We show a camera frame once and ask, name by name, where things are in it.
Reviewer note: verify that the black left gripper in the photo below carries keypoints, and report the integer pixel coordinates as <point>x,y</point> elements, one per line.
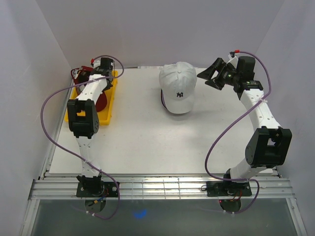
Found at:
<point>108,86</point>

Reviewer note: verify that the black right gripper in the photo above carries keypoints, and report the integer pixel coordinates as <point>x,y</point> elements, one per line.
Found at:
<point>218,64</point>

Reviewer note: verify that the red baseball cap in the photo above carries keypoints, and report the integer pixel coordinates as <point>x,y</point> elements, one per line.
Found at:
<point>80,75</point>

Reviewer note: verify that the white baseball cap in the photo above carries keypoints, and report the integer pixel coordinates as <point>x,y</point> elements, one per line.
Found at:
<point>178,81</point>

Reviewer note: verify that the black NY baseball cap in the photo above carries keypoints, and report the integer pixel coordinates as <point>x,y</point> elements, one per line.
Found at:
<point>162,100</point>

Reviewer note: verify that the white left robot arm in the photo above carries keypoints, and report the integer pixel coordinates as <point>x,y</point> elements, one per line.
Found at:
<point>83,120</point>

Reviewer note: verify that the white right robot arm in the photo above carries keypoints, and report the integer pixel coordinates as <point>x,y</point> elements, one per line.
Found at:
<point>269,144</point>

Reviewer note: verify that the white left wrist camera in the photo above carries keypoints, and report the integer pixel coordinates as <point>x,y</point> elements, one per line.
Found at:
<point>95,62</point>

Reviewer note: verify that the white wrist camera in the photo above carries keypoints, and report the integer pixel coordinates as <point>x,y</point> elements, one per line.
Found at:
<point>95,62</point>
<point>233,58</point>

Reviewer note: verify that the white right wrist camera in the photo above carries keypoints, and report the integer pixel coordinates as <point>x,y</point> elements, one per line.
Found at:
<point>233,58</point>

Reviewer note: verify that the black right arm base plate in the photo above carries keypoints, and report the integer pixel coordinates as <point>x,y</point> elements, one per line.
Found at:
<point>226,188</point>

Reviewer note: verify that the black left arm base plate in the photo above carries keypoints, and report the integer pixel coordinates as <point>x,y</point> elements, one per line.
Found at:
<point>104,189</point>

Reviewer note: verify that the aluminium frame rail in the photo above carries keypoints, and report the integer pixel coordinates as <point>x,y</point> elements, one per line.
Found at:
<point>159,188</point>

